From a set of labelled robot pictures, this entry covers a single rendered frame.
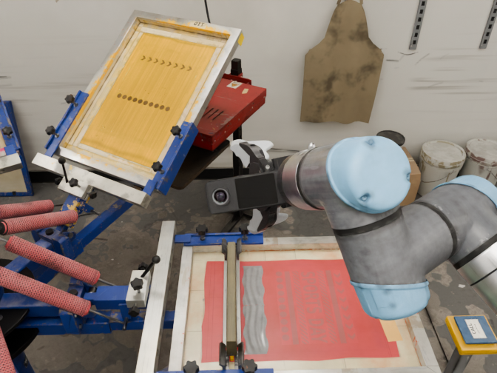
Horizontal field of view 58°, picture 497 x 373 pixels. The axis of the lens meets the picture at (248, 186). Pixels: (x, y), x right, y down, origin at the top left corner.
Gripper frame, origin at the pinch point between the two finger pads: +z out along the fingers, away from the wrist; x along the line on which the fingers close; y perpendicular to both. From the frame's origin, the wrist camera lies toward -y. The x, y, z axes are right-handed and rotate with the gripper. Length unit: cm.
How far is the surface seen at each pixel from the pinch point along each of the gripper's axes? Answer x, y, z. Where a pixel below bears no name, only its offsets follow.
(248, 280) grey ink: -37, 25, 80
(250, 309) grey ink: -44, 21, 71
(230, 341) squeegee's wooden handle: -45, 7, 54
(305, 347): -55, 30, 56
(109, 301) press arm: -30, -22, 81
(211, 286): -36, 13, 84
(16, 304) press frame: -25, -49, 93
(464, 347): -66, 76, 38
